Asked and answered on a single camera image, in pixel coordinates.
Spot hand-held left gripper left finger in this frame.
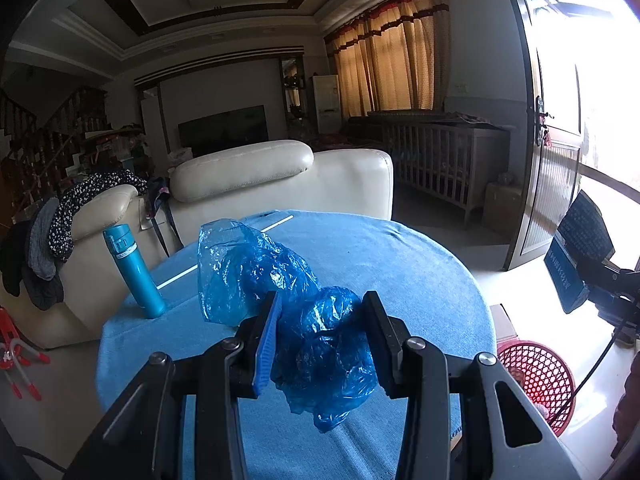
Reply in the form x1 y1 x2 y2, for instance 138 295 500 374
75 290 284 480

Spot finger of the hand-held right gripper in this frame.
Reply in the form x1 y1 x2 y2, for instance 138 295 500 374
574 255 640 291

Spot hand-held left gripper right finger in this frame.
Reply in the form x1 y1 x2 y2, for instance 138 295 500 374
362 290 581 480

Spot black blue device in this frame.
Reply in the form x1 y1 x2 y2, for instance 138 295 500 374
544 190 616 315

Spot blue plastic bag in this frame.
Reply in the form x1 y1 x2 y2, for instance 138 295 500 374
197 218 378 433

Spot red plastic basket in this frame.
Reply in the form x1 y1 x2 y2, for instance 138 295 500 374
496 341 576 433

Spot blue tablecloth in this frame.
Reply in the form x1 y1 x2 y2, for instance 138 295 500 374
96 210 497 480

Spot wooden glass door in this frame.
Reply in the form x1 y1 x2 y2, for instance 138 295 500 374
497 0 591 272

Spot pale flat cardboard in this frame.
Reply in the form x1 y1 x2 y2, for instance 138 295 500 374
490 304 521 346

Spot thin white rod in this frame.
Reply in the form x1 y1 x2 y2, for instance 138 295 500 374
157 214 296 291

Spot brown cardboard box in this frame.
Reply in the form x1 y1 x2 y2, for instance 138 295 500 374
484 180 523 233

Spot teal thermos bottle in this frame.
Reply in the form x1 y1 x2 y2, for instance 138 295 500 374
103 225 167 319

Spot cream leather sofa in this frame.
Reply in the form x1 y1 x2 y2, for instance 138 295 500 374
10 140 394 351

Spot wooden crib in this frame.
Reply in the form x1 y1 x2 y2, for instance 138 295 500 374
367 110 511 231

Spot flat screen television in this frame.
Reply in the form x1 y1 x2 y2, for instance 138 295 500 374
178 105 267 158

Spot floral dark garment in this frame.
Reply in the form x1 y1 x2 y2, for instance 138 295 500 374
47 170 148 263

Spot white standing air conditioner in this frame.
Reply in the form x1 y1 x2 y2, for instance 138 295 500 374
312 75 341 133

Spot white tall cabinet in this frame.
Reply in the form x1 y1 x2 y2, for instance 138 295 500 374
141 87 166 181

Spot grey garment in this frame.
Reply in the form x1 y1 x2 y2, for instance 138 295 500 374
27 197 61 281

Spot red white tripod stand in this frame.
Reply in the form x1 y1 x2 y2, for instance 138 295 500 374
0 305 51 401

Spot dark wooden display shelf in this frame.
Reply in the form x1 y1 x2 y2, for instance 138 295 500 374
280 57 306 126

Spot black garment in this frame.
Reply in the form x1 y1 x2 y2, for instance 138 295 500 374
0 220 66 311

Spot orange curtains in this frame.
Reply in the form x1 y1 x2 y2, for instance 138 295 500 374
325 0 451 121

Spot wooden staircase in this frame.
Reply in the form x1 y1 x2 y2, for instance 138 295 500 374
0 85 108 196

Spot black cable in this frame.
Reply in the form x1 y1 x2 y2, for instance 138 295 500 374
570 317 628 403

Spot dark bag with strap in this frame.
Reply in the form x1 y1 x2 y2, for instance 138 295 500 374
147 177 183 256

